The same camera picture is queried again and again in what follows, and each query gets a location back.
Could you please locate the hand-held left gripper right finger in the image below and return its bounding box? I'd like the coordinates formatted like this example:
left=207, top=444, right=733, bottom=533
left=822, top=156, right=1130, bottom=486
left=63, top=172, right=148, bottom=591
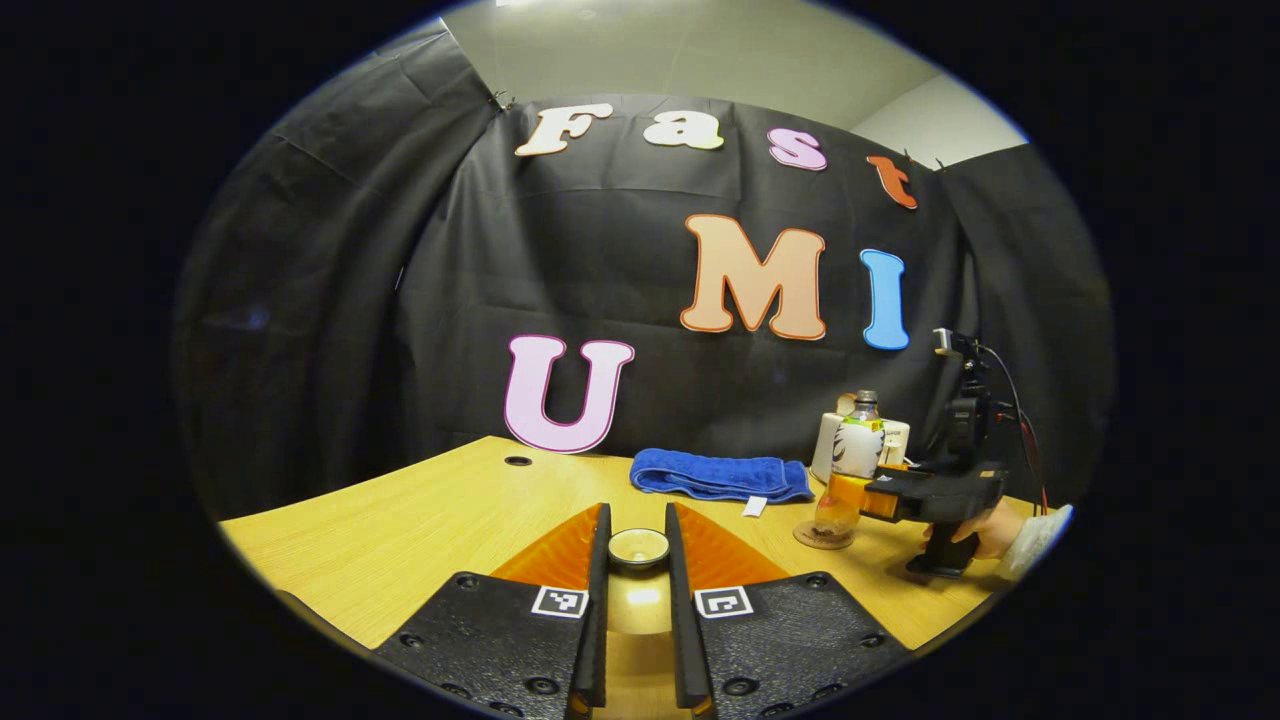
left=663, top=502, right=913, bottom=720

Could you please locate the cream white toaster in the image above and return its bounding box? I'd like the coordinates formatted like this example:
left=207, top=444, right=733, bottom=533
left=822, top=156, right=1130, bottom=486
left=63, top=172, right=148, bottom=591
left=810, top=410, right=912, bottom=486

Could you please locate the black backdrop cloth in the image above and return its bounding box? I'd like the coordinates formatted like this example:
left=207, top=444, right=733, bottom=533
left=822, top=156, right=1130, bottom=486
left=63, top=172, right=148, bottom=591
left=172, top=18, right=1116, bottom=521

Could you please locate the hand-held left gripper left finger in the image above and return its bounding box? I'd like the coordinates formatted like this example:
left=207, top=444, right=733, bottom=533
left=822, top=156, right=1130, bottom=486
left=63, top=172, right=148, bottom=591
left=372, top=502, right=613, bottom=720

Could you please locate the red and black cable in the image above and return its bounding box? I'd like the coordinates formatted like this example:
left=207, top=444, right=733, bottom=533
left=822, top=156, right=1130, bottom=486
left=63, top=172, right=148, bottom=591
left=975, top=343, right=1049, bottom=517

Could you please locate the teacup lid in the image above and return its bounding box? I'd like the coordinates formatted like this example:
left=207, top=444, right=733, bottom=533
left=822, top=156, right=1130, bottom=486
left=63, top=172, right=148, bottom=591
left=606, top=527, right=673, bottom=637

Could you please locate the round brown coaster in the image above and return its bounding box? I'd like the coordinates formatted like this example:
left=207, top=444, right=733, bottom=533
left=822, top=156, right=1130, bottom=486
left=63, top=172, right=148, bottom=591
left=793, top=520, right=857, bottom=551

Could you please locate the plastic water bottle orange drink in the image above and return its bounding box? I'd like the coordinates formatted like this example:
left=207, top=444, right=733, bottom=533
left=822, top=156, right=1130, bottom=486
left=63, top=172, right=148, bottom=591
left=813, top=390, right=887, bottom=546

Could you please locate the blue folded towel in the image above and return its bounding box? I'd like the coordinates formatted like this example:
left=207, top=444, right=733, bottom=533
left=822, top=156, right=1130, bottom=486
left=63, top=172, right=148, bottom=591
left=630, top=447, right=814, bottom=518

